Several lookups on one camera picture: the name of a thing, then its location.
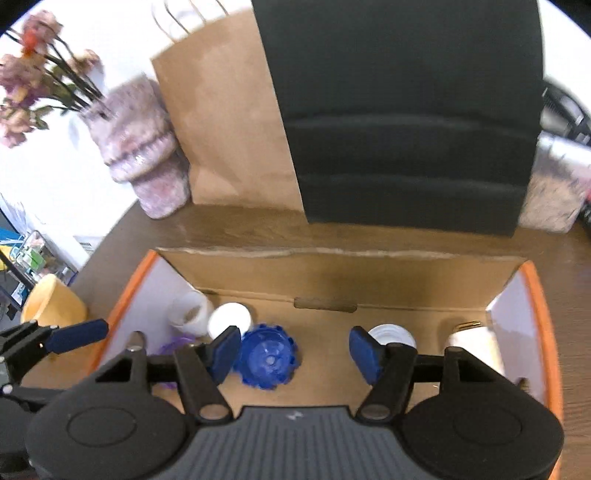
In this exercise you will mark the yellow mug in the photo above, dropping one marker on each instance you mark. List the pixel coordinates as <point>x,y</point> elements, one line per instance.
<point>53,304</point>

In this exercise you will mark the pink textured vase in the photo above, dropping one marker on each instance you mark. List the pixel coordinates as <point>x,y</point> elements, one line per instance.
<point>138,147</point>

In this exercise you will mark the small white bottle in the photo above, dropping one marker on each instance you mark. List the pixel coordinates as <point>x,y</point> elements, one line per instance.
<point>475,346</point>

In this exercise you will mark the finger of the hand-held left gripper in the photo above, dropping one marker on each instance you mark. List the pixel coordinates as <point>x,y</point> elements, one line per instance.
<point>78,335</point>

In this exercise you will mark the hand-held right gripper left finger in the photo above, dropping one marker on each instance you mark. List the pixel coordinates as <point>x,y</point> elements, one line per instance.
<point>226,351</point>

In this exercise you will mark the red cardboard box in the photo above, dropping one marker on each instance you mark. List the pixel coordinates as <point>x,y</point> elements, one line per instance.
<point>323,277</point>

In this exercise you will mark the white round lid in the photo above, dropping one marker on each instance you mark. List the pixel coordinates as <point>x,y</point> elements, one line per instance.
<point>228,316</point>

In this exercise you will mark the brown paper bag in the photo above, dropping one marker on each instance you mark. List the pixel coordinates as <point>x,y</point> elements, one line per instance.
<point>221,115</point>

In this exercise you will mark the clear food container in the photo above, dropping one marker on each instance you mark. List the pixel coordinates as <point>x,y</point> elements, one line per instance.
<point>551,184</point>

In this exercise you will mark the blue ridged cap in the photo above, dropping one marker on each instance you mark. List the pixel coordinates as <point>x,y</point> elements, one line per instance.
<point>268,357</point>

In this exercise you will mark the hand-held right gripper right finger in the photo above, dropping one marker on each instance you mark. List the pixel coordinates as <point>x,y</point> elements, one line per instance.
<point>367,353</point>

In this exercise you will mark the black paper bag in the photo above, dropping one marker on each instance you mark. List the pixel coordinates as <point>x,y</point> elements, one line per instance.
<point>406,115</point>

